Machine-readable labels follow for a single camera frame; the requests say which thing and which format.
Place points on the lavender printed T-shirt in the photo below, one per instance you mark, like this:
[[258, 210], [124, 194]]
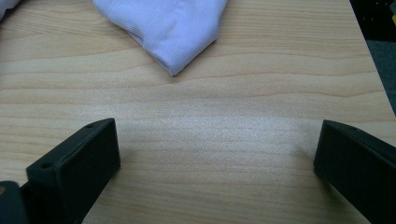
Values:
[[168, 28]]

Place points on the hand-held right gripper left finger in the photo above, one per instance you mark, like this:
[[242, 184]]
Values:
[[77, 174]]

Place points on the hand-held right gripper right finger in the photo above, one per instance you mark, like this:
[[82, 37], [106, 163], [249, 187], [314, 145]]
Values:
[[358, 168]]

